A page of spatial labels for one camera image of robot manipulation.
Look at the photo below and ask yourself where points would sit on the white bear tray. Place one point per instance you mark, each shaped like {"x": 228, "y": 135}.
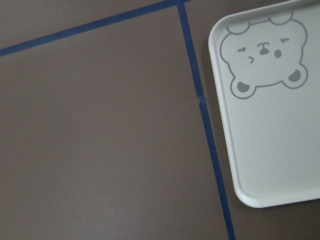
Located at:
{"x": 266, "y": 67}

